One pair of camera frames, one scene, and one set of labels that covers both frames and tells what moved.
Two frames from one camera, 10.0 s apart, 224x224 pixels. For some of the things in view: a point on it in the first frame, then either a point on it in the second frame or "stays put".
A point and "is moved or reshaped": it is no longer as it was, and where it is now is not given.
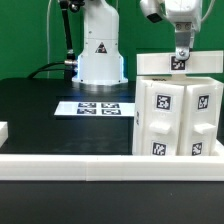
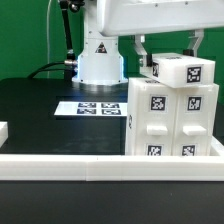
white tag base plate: x=95 y=108 stays put
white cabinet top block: x=198 y=63 is moved or reshaped
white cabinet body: x=140 y=104 -> x=132 y=113
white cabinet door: x=200 y=118 is moved or reshaped
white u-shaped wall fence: x=95 y=167 stays put
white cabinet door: x=164 y=119 is moved or reshaped
